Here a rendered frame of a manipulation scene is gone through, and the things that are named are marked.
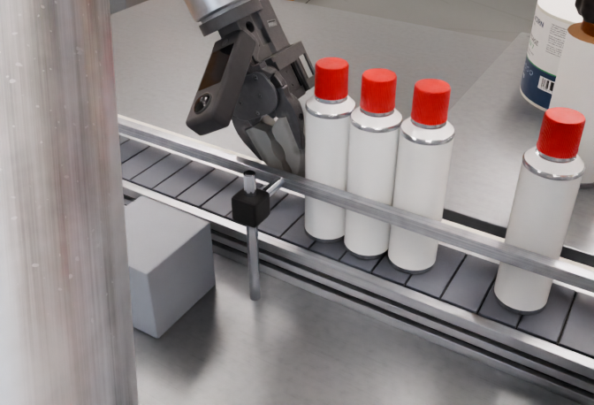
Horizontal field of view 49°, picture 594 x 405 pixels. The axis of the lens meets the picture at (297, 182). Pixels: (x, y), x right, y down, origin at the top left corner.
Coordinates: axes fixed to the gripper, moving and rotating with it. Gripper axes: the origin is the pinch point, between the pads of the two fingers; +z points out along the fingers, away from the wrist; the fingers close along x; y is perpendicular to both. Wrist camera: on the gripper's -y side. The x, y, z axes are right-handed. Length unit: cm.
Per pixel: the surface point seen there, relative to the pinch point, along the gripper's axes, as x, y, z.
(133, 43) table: 63, 42, -24
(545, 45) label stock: -15.8, 45.7, 4.0
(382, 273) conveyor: -8.2, -3.3, 11.0
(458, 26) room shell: 119, 324, 39
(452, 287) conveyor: -14.3, -1.6, 14.5
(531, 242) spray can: -24.3, -2.0, 10.1
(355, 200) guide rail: -9.3, -3.5, 2.1
